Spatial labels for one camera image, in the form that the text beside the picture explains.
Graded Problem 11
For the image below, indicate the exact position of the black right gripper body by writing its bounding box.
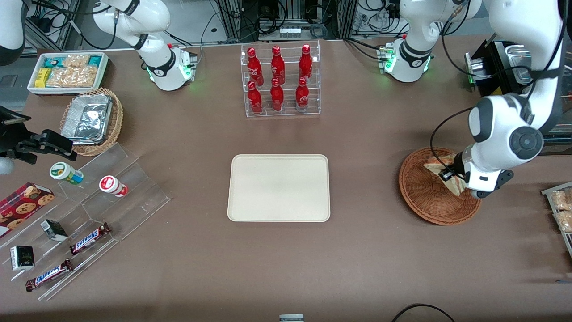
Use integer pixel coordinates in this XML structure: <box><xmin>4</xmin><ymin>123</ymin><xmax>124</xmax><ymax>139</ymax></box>
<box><xmin>0</xmin><ymin>106</ymin><xmax>34</xmax><ymax>159</ymax></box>

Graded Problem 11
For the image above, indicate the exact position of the triangular sandwich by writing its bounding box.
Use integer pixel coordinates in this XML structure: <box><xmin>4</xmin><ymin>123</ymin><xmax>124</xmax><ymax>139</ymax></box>
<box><xmin>424</xmin><ymin>156</ymin><xmax>468</xmax><ymax>197</ymax></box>

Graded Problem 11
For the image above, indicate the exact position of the aluminium foil tray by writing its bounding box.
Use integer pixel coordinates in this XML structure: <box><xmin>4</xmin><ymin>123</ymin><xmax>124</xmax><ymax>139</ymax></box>
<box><xmin>60</xmin><ymin>94</ymin><xmax>113</xmax><ymax>145</ymax></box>

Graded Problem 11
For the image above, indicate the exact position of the large brown wicker basket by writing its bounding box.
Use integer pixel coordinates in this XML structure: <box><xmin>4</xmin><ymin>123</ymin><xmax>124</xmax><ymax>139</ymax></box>
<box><xmin>399</xmin><ymin>148</ymin><xmax>483</xmax><ymax>225</ymax></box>

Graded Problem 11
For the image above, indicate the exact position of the small tan wicker basket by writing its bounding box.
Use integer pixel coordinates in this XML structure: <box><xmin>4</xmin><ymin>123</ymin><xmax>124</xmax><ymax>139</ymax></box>
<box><xmin>60</xmin><ymin>88</ymin><xmax>124</xmax><ymax>157</ymax></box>

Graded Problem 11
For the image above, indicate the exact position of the grey snack tray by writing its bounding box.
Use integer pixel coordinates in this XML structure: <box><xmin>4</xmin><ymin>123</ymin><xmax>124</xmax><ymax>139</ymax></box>
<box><xmin>542</xmin><ymin>181</ymin><xmax>572</xmax><ymax>260</ymax></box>

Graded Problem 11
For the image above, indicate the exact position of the beige plastic tray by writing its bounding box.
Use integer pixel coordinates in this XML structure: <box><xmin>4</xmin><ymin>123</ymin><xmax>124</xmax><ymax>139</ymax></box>
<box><xmin>227</xmin><ymin>154</ymin><xmax>331</xmax><ymax>223</ymax></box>

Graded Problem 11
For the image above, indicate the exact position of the green label yogurt cup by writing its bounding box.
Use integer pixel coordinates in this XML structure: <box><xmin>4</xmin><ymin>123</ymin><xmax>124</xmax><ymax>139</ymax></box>
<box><xmin>49</xmin><ymin>162</ymin><xmax>84</xmax><ymax>185</ymax></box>

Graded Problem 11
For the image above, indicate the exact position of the white plastic snack bin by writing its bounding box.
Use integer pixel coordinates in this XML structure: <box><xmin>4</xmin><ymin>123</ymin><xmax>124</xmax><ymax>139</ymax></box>
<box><xmin>28</xmin><ymin>52</ymin><xmax>110</xmax><ymax>95</ymax></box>

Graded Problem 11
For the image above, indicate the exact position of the red plaid cookie box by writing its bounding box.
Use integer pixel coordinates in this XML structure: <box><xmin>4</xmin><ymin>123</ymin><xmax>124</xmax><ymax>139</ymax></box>
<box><xmin>0</xmin><ymin>182</ymin><xmax>55</xmax><ymax>238</ymax></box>

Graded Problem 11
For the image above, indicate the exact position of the clear cracker bag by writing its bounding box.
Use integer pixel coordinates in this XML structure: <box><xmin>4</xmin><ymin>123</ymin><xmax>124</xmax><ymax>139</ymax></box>
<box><xmin>63</xmin><ymin>55</ymin><xmax>91</xmax><ymax>69</ymax></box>
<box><xmin>76</xmin><ymin>66</ymin><xmax>100</xmax><ymax>88</ymax></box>
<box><xmin>46</xmin><ymin>67</ymin><xmax>80</xmax><ymax>88</ymax></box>

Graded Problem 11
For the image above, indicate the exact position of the red label yogurt cup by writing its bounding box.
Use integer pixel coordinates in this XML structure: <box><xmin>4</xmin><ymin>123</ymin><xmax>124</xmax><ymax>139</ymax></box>
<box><xmin>99</xmin><ymin>175</ymin><xmax>129</xmax><ymax>198</ymax></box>

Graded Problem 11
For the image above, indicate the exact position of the small black carton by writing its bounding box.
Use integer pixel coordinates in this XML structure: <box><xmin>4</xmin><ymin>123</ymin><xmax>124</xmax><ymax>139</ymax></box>
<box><xmin>40</xmin><ymin>219</ymin><xmax>68</xmax><ymax>242</ymax></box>

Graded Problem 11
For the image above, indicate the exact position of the clear snack packet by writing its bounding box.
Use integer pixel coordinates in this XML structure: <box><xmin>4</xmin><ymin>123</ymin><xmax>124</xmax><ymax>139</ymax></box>
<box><xmin>550</xmin><ymin>190</ymin><xmax>572</xmax><ymax>211</ymax></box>
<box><xmin>553</xmin><ymin>210</ymin><xmax>572</xmax><ymax>233</ymax></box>

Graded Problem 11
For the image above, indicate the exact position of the clear acrylic stepped display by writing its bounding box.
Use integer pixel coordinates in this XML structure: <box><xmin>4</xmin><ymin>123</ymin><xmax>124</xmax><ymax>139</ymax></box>
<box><xmin>0</xmin><ymin>143</ymin><xmax>171</xmax><ymax>301</ymax></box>

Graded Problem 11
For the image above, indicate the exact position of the black countertop machine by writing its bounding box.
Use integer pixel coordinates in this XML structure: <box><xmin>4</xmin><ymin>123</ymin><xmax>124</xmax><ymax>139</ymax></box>
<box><xmin>465</xmin><ymin>39</ymin><xmax>572</xmax><ymax>155</ymax></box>

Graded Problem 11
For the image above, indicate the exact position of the snickers chocolate bar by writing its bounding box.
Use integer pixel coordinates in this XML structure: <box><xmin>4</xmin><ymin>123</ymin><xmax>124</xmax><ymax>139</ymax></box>
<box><xmin>69</xmin><ymin>223</ymin><xmax>111</xmax><ymax>255</ymax></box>
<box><xmin>25</xmin><ymin>259</ymin><xmax>73</xmax><ymax>292</ymax></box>

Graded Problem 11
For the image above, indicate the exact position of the black and white carton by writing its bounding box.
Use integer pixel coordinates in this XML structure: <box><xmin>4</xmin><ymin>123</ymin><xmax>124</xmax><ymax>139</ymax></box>
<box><xmin>10</xmin><ymin>246</ymin><xmax>35</xmax><ymax>271</ymax></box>

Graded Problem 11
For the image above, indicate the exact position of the steel machine pan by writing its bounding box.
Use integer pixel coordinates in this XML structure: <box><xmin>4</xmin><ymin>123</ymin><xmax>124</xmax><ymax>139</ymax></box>
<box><xmin>505</xmin><ymin>45</ymin><xmax>533</xmax><ymax>84</ymax></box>

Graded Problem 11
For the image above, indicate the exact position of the red cola bottle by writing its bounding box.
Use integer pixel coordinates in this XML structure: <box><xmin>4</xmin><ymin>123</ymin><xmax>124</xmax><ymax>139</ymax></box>
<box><xmin>295</xmin><ymin>77</ymin><xmax>310</xmax><ymax>111</ymax></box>
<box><xmin>299</xmin><ymin>44</ymin><xmax>313</xmax><ymax>82</ymax></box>
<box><xmin>271</xmin><ymin>46</ymin><xmax>286</xmax><ymax>85</ymax></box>
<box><xmin>270</xmin><ymin>78</ymin><xmax>285</xmax><ymax>112</ymax></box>
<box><xmin>247</xmin><ymin>81</ymin><xmax>263</xmax><ymax>115</ymax></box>
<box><xmin>247</xmin><ymin>47</ymin><xmax>263</xmax><ymax>86</ymax></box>

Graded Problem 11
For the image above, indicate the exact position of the clear acrylic bottle rack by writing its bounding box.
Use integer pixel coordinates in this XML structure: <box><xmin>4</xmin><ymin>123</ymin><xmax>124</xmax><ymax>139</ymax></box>
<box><xmin>240</xmin><ymin>40</ymin><xmax>321</xmax><ymax>118</ymax></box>

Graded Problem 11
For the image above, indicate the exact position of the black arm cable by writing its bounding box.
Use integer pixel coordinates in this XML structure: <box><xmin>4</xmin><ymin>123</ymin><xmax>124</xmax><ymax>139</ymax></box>
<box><xmin>430</xmin><ymin>0</ymin><xmax>569</xmax><ymax>169</ymax></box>

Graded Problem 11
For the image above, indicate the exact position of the black table cable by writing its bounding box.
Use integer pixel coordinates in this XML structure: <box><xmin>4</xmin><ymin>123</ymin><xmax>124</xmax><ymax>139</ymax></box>
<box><xmin>392</xmin><ymin>303</ymin><xmax>456</xmax><ymax>322</ymax></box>

